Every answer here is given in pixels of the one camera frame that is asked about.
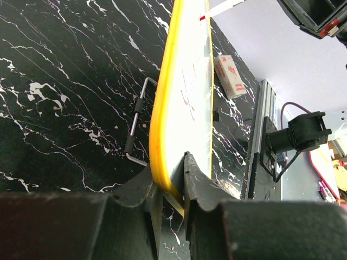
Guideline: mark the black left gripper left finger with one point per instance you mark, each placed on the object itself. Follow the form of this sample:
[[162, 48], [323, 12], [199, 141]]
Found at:
[[123, 224]]

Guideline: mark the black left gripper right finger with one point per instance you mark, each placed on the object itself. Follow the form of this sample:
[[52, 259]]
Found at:
[[218, 226]]

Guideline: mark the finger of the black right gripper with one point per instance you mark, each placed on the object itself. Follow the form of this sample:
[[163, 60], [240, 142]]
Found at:
[[318, 18]]

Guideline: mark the red capped whiteboard marker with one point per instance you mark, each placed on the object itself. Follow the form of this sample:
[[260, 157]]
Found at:
[[220, 8]]

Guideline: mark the yellow framed whiteboard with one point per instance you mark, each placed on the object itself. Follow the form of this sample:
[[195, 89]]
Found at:
[[182, 120]]

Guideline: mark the black right arm base motor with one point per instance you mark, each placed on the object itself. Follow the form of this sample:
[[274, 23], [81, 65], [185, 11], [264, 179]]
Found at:
[[304, 133]]

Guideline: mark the white red label tag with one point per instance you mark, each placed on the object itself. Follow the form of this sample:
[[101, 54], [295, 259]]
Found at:
[[229, 76]]

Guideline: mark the metal wire whiteboard stand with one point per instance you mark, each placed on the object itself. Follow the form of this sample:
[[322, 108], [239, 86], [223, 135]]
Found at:
[[137, 110]]

